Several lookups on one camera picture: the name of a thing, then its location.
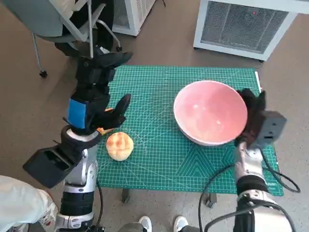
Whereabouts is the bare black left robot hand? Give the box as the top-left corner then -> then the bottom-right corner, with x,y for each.
63,51 -> 134,136

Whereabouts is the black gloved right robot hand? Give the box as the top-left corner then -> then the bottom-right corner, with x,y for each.
234,88 -> 267,146

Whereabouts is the pink bowl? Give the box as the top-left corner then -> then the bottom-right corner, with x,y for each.
173,81 -> 249,146

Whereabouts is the orange toy bread loaf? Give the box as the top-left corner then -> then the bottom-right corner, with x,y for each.
98,107 -> 114,136

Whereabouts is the round toy bread bun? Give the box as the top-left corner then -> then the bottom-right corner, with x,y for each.
106,131 -> 134,161

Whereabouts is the thin silver metal pole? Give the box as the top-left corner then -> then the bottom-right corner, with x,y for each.
87,0 -> 95,58

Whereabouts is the green cutting mat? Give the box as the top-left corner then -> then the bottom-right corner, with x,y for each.
95,64 -> 285,197

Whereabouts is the small white mesh cabinet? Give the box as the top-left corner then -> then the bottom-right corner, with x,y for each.
111,0 -> 156,37

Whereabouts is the grey office chair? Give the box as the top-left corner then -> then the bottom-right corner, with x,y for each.
2,0 -> 123,78

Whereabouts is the large white mesh cabinet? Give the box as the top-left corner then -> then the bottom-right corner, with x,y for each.
193,0 -> 299,62

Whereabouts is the grey table leg caster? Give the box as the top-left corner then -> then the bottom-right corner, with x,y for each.
204,193 -> 218,208
121,188 -> 132,203

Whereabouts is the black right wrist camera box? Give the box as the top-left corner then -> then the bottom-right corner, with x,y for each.
251,110 -> 287,148

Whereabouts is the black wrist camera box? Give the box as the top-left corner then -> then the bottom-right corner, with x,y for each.
251,110 -> 287,148
23,142 -> 84,189

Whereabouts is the looped black robot cable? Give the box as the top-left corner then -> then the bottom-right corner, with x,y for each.
262,147 -> 302,193

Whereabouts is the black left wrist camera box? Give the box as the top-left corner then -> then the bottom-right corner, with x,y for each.
23,142 -> 84,189

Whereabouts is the long black robot cable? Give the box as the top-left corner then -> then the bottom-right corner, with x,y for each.
197,164 -> 239,232

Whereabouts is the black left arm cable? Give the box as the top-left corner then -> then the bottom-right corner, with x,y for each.
96,185 -> 107,228

